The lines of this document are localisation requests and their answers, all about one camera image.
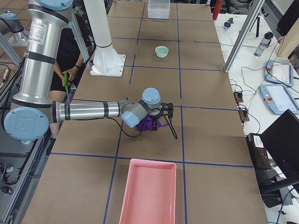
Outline blue black handheld tool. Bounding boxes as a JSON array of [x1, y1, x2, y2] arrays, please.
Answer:
[[224, 17, 234, 28]]

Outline upper teach pendant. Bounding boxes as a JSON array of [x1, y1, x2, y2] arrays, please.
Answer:
[[264, 60, 295, 87]]

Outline seated person in black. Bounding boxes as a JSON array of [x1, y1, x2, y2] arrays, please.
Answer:
[[48, 10, 94, 138]]

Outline orange connector block lower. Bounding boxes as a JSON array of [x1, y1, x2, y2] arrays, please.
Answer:
[[238, 108, 249, 123]]

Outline pink plastic tray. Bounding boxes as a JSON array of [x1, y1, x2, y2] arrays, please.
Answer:
[[119, 159, 177, 224]]

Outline mint green bowl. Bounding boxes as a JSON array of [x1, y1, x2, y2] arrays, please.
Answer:
[[155, 46, 169, 58]]

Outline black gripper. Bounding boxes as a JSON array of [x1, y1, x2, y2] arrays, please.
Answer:
[[149, 103, 174, 131]]

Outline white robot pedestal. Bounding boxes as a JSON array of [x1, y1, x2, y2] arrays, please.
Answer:
[[84, 0, 126, 77]]

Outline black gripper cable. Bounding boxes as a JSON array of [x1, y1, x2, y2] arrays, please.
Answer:
[[106, 102, 178, 140]]

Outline orange connector block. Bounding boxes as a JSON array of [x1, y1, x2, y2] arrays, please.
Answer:
[[238, 108, 249, 123], [233, 91, 243, 104]]

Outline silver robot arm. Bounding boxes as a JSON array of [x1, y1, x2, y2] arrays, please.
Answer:
[[4, 0, 173, 141], [0, 12, 29, 47]]

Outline lower teach pendant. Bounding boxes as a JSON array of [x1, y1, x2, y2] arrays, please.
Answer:
[[259, 84, 299, 115]]

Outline teach pendant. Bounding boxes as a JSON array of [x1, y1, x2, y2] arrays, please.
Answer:
[[259, 84, 299, 115], [264, 60, 295, 87]]

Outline black desktop box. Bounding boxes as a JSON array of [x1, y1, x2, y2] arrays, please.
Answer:
[[246, 133, 274, 170]]

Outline orange connector block upper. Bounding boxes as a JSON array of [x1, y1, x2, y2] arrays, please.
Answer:
[[233, 91, 243, 104]]

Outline black monitor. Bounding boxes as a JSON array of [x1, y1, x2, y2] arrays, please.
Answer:
[[261, 109, 299, 174]]

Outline purple cloth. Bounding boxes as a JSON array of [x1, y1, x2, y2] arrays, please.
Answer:
[[136, 117, 167, 131]]

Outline grey water bottle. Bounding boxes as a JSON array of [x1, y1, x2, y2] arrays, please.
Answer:
[[254, 31, 274, 57]]

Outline green handled tool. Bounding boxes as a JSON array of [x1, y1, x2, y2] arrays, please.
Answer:
[[64, 72, 71, 103]]

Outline aluminium frame post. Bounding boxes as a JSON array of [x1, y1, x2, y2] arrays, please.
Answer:
[[224, 0, 265, 73]]

